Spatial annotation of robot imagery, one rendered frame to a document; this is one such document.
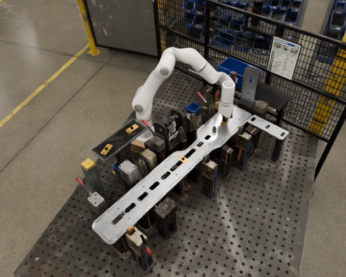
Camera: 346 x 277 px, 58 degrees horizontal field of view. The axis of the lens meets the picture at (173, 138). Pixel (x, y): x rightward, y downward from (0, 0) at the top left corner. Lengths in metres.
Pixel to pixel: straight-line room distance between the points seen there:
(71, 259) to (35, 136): 2.16
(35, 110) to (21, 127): 0.32
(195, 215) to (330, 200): 1.57
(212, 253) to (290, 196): 0.70
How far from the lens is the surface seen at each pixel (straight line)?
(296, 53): 2.42
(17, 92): 4.85
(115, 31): 4.74
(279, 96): 2.56
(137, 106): 2.20
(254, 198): 2.29
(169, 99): 2.97
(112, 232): 1.84
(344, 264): 3.05
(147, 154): 2.01
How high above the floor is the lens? 2.61
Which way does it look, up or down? 47 degrees down
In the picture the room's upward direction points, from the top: 4 degrees counter-clockwise
